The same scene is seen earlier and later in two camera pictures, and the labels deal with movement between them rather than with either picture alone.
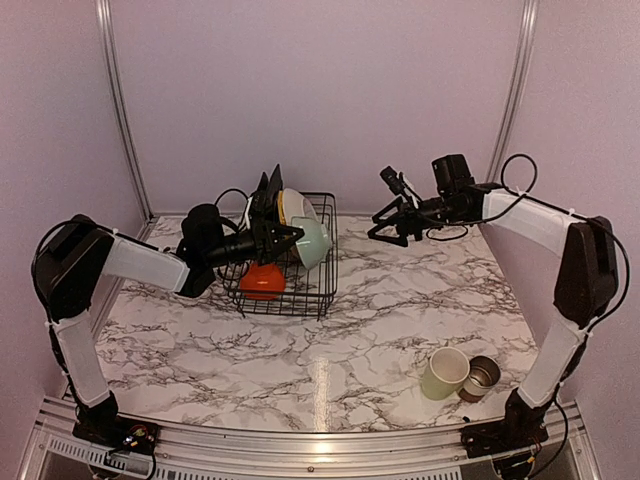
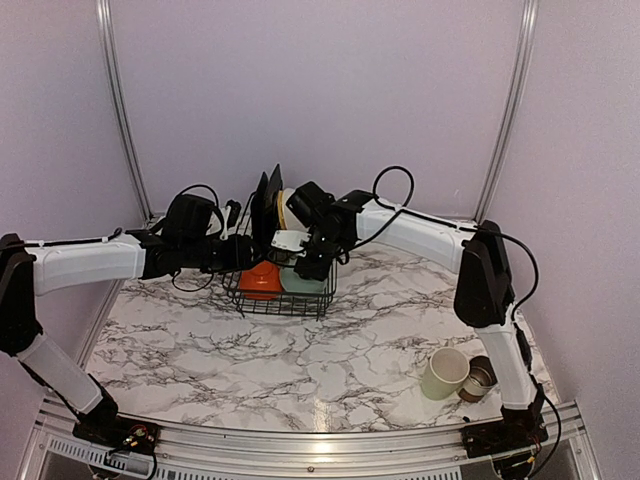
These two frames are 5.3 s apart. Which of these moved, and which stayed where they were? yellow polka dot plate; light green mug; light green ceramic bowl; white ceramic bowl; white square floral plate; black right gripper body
Moved: black right gripper body; light green ceramic bowl
Stayed: white square floral plate; white ceramic bowl; yellow polka dot plate; light green mug
